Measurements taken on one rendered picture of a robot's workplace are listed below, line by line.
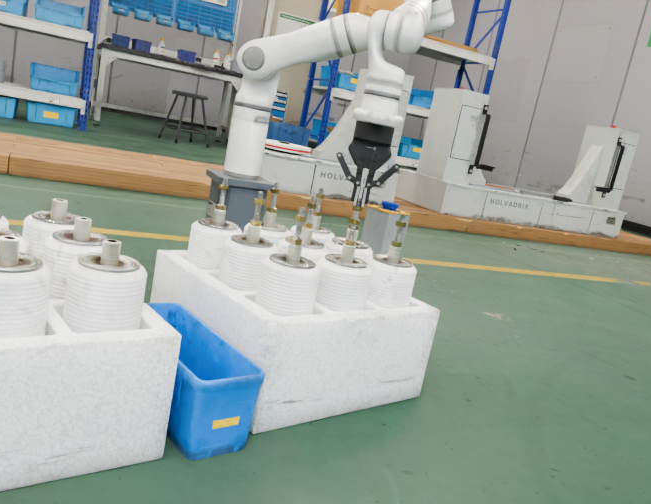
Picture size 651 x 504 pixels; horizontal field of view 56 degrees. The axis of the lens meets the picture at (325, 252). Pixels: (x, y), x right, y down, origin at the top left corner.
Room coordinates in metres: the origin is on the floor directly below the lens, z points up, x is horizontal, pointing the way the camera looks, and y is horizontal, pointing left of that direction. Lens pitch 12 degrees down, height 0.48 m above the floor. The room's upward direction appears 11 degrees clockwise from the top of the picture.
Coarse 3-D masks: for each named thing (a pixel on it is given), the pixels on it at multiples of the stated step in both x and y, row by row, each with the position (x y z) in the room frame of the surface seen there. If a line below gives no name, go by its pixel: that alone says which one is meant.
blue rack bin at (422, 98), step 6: (414, 90) 7.09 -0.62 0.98; (420, 90) 7.12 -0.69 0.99; (426, 90) 7.02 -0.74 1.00; (414, 96) 6.55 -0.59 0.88; (420, 96) 6.56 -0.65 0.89; (426, 96) 6.99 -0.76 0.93; (432, 96) 6.88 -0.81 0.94; (408, 102) 6.61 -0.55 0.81; (414, 102) 6.56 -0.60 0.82; (420, 102) 6.59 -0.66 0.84; (426, 102) 6.61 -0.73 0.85
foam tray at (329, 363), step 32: (160, 256) 1.12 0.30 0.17; (160, 288) 1.11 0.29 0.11; (192, 288) 1.02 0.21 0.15; (224, 288) 0.97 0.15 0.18; (224, 320) 0.94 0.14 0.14; (256, 320) 0.88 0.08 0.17; (288, 320) 0.88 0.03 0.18; (320, 320) 0.91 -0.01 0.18; (352, 320) 0.96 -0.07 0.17; (384, 320) 1.01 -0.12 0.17; (416, 320) 1.07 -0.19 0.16; (256, 352) 0.87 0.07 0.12; (288, 352) 0.87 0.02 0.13; (320, 352) 0.92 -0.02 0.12; (352, 352) 0.97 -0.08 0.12; (384, 352) 1.02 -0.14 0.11; (416, 352) 1.08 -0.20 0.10; (288, 384) 0.88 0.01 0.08; (320, 384) 0.93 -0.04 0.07; (352, 384) 0.98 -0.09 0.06; (384, 384) 1.04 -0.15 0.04; (416, 384) 1.10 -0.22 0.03; (256, 416) 0.85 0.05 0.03; (288, 416) 0.89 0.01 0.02; (320, 416) 0.94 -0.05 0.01
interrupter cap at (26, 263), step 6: (24, 258) 0.70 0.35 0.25; (30, 258) 0.70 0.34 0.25; (36, 258) 0.70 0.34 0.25; (18, 264) 0.68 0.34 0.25; (24, 264) 0.68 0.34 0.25; (30, 264) 0.68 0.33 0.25; (36, 264) 0.68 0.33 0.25; (42, 264) 0.68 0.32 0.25; (0, 270) 0.64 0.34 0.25; (6, 270) 0.64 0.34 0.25; (12, 270) 0.64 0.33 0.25; (18, 270) 0.65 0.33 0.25; (24, 270) 0.65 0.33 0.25; (30, 270) 0.66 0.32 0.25; (36, 270) 0.67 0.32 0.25
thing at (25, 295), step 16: (0, 272) 0.64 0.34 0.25; (32, 272) 0.66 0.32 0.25; (48, 272) 0.68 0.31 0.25; (0, 288) 0.63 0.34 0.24; (16, 288) 0.64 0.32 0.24; (32, 288) 0.65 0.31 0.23; (48, 288) 0.69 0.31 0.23; (0, 304) 0.63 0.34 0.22; (16, 304) 0.64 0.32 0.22; (32, 304) 0.66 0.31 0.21; (0, 320) 0.63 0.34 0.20; (16, 320) 0.64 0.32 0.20; (32, 320) 0.66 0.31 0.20; (0, 336) 0.63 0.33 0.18; (16, 336) 0.64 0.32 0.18
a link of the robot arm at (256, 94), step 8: (248, 80) 1.57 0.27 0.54; (256, 80) 1.55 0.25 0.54; (264, 80) 1.55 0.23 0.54; (272, 80) 1.57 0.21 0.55; (240, 88) 1.57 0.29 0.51; (248, 88) 1.56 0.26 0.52; (256, 88) 1.56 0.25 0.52; (264, 88) 1.56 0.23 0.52; (272, 88) 1.57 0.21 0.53; (240, 96) 1.52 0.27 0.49; (248, 96) 1.51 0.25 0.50; (256, 96) 1.52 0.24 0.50; (264, 96) 1.53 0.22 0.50; (272, 96) 1.55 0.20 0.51; (240, 104) 1.51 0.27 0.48; (248, 104) 1.51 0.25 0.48; (256, 104) 1.51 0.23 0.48; (264, 104) 1.52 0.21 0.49
